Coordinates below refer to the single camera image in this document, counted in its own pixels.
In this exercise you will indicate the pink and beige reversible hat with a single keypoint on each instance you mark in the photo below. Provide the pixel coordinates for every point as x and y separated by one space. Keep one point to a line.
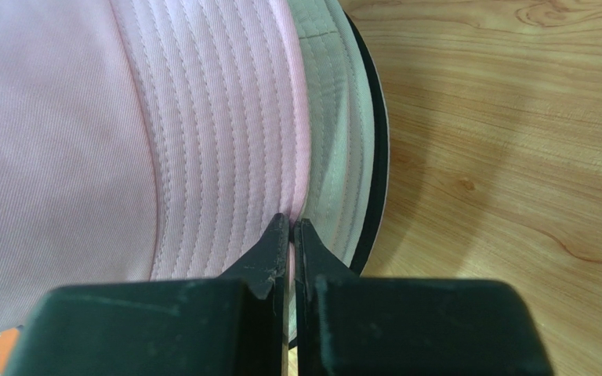
341 125

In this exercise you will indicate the black bucket hat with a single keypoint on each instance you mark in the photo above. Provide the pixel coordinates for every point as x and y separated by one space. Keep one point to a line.
380 171

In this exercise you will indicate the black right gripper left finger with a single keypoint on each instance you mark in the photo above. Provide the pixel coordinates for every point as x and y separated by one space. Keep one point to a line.
233 324

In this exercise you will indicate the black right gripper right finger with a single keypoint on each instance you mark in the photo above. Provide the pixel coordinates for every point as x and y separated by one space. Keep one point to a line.
351 325

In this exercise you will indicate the pink bucket hat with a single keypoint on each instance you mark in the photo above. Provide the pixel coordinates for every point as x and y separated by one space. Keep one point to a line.
143 140

